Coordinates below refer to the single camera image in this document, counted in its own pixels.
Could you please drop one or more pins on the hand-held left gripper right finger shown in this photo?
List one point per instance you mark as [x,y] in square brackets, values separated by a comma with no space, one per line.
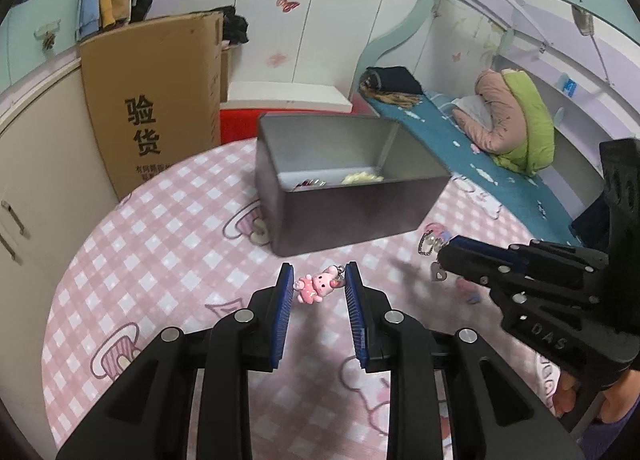
[356,320]

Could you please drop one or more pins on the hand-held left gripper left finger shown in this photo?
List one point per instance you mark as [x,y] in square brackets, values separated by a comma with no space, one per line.
[282,320]

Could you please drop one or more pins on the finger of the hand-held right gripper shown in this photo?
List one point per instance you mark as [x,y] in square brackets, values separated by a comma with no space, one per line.
[550,257]
[480,267]

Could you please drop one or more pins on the grey metal box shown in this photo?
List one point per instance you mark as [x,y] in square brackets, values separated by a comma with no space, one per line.
[350,215]

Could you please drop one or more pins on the person's right hand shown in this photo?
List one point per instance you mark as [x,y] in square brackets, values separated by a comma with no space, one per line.
[620,395]

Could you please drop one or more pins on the pink checkered tablecloth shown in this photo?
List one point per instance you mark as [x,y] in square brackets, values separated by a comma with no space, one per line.
[175,265]

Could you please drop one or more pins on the pink and green folded quilt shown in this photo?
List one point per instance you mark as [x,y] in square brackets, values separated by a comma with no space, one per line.
[520,125]

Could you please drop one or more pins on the teal printed bed sheet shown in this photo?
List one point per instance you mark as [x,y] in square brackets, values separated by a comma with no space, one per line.
[440,130]

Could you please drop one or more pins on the white pillow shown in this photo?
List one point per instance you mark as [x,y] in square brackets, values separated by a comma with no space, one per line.
[470,108]

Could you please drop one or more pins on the small blue shelf item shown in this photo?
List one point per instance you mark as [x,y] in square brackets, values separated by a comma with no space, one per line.
[568,86]

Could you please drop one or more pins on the folded tan clothes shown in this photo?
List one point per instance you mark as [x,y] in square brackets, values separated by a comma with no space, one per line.
[397,99]

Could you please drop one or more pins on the red storage bench white top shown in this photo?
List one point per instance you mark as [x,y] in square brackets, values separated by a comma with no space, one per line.
[237,123]

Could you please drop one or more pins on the folded dark clothes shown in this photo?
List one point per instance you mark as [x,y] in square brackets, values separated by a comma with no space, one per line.
[392,80]

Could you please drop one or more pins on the large cardboard box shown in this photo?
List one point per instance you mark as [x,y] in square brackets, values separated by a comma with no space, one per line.
[150,90]

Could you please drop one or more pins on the cream low cabinet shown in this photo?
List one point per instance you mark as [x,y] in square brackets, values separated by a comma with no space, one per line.
[50,165]

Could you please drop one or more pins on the white wardrobe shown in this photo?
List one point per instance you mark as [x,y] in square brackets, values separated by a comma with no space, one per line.
[310,40]

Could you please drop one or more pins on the black clothing heap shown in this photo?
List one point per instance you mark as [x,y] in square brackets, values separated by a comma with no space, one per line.
[235,28]

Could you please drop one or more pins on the pink butterfly sticker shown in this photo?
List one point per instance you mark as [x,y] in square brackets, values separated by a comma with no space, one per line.
[287,1]

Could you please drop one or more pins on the pinecone drawer pendant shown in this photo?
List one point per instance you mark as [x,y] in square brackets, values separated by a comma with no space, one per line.
[48,43]

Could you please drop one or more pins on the mint drawer cabinet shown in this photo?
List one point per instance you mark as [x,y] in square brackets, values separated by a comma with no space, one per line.
[20,40]

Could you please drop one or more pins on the mint bunk bed frame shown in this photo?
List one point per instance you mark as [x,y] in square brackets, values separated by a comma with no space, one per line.
[415,15]

